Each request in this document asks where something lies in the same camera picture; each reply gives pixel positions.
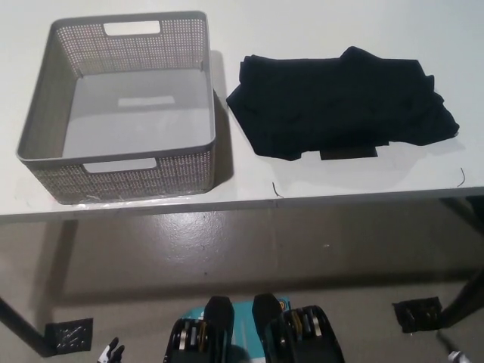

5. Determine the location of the robot black body block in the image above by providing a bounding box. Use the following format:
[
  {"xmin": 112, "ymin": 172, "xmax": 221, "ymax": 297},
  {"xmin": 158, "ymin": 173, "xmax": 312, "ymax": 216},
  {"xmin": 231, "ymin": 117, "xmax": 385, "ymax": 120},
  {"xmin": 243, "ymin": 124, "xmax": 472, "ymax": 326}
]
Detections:
[
  {"xmin": 252, "ymin": 293, "xmax": 346, "ymax": 363},
  {"xmin": 162, "ymin": 296, "xmax": 235, "ymax": 363}
]

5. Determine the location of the robot left black body block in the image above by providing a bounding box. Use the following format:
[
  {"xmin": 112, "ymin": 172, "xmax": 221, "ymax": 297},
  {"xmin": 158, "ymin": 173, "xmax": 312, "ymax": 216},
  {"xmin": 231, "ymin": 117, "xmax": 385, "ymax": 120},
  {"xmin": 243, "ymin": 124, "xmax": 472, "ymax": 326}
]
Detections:
[{"xmin": 162, "ymin": 296, "xmax": 235, "ymax": 363}]

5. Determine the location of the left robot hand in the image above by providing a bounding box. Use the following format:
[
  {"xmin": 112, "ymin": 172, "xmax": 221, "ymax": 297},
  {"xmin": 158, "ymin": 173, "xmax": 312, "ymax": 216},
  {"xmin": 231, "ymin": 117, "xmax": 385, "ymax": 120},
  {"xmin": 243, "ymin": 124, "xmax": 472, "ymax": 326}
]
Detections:
[{"xmin": 98, "ymin": 338, "xmax": 126, "ymax": 363}]

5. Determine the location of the black tape patch on table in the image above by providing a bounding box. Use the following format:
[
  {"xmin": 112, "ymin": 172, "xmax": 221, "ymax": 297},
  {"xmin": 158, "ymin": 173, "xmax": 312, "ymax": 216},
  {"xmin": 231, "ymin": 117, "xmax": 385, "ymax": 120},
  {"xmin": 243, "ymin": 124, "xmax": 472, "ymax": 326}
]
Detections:
[{"xmin": 319, "ymin": 148, "xmax": 379, "ymax": 161}]

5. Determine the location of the black t-shirt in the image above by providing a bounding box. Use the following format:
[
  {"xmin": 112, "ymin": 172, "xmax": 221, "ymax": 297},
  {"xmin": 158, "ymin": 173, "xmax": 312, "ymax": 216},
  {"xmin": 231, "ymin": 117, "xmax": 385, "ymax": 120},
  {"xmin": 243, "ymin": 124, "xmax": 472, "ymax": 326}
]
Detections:
[{"xmin": 225, "ymin": 45, "xmax": 461, "ymax": 162}]

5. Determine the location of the robot right black body block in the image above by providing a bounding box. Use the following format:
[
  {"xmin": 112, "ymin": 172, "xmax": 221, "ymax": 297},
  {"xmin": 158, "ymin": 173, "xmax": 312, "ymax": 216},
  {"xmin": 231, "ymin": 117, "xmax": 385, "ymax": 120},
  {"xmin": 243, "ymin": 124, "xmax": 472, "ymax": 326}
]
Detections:
[{"xmin": 252, "ymin": 293, "xmax": 346, "ymax": 363}]

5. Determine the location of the grey perforated plastic basket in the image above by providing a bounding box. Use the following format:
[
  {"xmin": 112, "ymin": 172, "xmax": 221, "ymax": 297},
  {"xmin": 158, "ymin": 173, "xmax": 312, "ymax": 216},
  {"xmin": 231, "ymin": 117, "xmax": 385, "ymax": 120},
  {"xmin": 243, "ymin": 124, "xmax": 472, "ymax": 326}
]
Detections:
[{"xmin": 14, "ymin": 10, "xmax": 218, "ymax": 206}]

